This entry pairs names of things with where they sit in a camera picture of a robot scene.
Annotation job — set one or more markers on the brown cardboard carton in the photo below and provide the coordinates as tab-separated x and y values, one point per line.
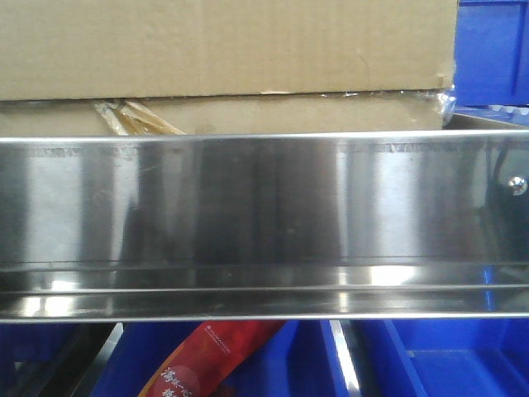
97	68

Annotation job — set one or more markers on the red printed package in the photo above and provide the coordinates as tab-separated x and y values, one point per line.
205	358

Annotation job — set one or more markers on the blue bin lower middle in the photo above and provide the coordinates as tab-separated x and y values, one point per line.
300	360

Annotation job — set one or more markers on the blue bin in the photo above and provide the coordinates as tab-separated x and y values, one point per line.
300	360
27	343
491	57
448	357

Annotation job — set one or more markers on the blue bin lower right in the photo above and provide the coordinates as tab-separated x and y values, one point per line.
448	357

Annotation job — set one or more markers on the blue bin upper right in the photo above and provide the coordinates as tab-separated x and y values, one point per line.
491	57

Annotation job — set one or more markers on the blue bin lower left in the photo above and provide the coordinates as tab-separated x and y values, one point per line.
27	343

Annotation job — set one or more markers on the stainless steel shelf rail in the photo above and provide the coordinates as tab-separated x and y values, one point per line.
346	225

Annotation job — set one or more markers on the silver rail screw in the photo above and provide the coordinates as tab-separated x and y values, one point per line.
517	185

